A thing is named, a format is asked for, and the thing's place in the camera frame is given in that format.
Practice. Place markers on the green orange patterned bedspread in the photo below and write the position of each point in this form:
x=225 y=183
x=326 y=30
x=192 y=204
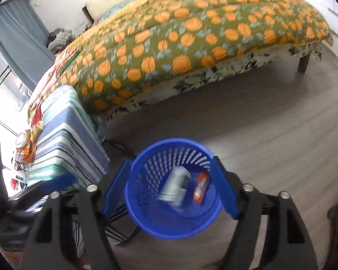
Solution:
x=186 y=33

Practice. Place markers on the gold foil wrapper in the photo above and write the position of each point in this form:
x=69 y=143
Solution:
x=36 y=130

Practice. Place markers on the brown wooden headboard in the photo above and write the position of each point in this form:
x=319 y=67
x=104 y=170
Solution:
x=88 y=15

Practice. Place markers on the teal curtain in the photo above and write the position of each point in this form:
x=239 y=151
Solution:
x=19 y=33

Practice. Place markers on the orange snack packet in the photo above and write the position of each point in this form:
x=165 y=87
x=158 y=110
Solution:
x=201 y=187

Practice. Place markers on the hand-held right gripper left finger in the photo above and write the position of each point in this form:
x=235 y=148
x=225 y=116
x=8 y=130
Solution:
x=117 y=187

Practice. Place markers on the white green drink can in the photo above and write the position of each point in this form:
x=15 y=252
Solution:
x=176 y=185

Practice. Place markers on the grey pile of clothes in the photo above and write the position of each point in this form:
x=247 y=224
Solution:
x=60 y=39

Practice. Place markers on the blue green striped cloth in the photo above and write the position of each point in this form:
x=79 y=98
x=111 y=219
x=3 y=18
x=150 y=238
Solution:
x=64 y=135

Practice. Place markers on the yellow knitted blanket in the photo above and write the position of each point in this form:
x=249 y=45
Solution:
x=146 y=0

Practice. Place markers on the white green snack packet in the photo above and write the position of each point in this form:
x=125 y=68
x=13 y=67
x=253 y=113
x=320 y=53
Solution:
x=20 y=168

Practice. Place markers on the crushed red drink can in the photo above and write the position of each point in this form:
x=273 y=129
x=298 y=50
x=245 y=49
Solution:
x=23 y=142

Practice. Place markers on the glass sliding door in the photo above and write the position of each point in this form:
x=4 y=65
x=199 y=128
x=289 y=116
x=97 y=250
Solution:
x=5 y=90

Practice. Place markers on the dark wooden bed leg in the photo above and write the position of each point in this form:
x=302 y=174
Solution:
x=303 y=63

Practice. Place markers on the floral bed skirt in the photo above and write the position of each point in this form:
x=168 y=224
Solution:
x=214 y=73

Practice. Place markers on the blue plastic mesh basket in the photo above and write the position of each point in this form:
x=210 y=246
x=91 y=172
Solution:
x=169 y=227

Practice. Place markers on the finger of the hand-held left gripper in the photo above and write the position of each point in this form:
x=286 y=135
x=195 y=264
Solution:
x=60 y=180

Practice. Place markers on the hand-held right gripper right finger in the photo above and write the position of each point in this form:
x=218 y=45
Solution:
x=226 y=192

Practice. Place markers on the black folding table frame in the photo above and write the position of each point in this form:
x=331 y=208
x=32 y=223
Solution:
x=118 y=146

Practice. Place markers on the red stick packet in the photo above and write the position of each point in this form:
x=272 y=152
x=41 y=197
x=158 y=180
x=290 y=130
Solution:
x=37 y=114

